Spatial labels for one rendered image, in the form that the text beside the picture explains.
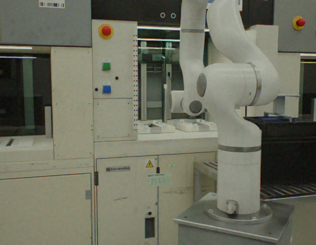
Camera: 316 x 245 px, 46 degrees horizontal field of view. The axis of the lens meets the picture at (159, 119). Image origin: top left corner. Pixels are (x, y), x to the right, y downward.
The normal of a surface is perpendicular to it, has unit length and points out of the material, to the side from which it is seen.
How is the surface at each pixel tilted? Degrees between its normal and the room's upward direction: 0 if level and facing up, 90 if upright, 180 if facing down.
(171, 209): 90
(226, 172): 90
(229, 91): 93
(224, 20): 68
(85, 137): 90
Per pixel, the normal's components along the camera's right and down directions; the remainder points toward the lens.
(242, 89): 0.31, 0.26
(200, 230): -0.47, 0.09
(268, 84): 0.34, 0.04
